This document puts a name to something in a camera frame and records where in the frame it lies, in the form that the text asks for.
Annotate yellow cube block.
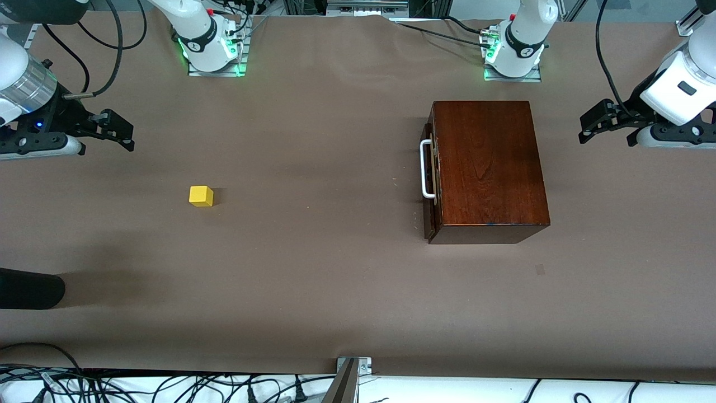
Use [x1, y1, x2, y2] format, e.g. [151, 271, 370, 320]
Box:
[189, 185, 215, 208]

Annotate wooden drawer with white handle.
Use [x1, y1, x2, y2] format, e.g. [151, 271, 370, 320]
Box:
[420, 122, 442, 242]

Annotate dark brown wooden cabinet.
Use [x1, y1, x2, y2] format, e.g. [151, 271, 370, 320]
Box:
[427, 101, 551, 245]

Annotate black cylinder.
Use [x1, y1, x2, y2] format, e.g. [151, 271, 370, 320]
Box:
[0, 268, 66, 310]

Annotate brown paper table cover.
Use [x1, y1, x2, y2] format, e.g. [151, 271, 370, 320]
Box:
[0, 11, 716, 382]

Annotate white sheet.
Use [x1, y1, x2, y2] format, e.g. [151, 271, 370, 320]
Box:
[0, 367, 716, 403]

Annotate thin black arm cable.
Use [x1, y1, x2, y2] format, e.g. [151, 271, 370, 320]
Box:
[42, 22, 91, 95]

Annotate black looping cable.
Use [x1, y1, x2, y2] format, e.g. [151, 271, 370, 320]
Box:
[83, 0, 148, 50]

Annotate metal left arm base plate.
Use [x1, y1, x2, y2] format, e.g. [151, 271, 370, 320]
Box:
[483, 60, 543, 83]

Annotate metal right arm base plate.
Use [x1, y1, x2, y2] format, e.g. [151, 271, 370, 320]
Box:
[187, 38, 248, 78]

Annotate black base power cable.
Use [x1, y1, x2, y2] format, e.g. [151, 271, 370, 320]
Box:
[444, 16, 486, 36]
[392, 20, 493, 49]

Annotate large black cable loop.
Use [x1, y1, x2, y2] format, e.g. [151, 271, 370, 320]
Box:
[0, 342, 86, 392]

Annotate grey metal rail box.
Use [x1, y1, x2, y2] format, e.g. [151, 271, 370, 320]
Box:
[326, 0, 410, 18]

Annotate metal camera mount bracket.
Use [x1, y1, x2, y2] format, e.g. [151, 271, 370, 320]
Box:
[321, 357, 373, 403]

